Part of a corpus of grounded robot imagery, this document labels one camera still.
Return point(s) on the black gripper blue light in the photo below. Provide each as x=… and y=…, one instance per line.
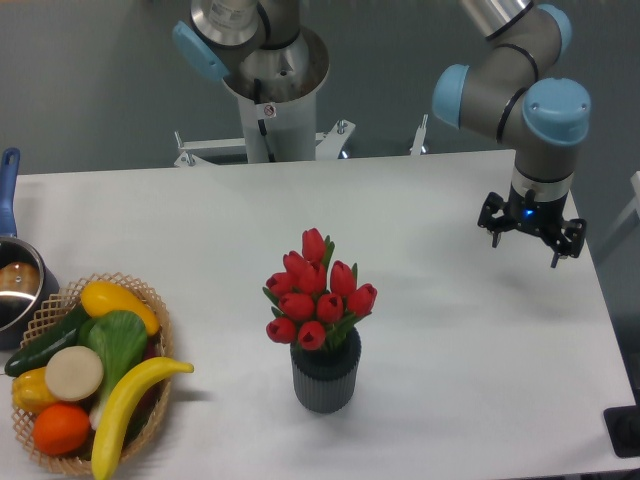
x=544, y=219

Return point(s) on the red tulip bouquet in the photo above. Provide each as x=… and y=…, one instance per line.
x=316, y=301

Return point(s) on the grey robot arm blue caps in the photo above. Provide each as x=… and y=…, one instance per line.
x=511, y=99

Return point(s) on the dark grey ribbed vase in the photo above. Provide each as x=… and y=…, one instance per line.
x=324, y=382

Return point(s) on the black device table edge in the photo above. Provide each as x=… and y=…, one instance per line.
x=623, y=429

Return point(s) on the green bok choy toy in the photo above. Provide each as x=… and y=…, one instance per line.
x=119, y=338

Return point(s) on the yellow squash toy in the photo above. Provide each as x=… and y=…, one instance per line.
x=101, y=297

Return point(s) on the yellow plastic banana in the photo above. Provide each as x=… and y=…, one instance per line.
x=110, y=434

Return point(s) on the woven wicker basket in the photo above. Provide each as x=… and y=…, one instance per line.
x=147, y=420

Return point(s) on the dark green cucumber toy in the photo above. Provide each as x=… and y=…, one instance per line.
x=39, y=351

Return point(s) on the beige round slice toy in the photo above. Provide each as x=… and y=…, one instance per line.
x=74, y=373

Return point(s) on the orange plastic fruit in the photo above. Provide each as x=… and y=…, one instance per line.
x=60, y=429

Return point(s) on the yellow bell pepper toy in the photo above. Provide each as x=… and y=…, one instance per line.
x=31, y=393

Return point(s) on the white frame right edge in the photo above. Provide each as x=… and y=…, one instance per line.
x=622, y=226

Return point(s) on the white metal mounting frame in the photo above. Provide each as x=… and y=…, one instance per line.
x=333, y=144

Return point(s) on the robot base pedestal column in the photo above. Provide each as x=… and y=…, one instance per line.
x=270, y=62

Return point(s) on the blue handled saucepan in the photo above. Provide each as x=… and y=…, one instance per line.
x=26, y=281

